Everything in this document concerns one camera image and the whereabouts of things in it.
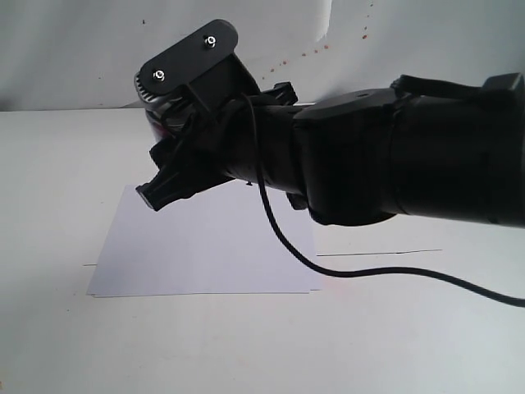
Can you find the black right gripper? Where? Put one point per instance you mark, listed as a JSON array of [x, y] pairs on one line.
[[246, 137]]

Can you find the white spray paint can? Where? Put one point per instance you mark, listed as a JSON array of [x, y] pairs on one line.
[[168, 119]]

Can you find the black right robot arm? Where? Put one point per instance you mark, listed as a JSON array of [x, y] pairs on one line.
[[419, 147]]

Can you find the white backdrop paper sheet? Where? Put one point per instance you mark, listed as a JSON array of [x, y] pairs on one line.
[[59, 55]]

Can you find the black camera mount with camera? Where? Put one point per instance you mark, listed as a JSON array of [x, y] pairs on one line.
[[203, 64]]

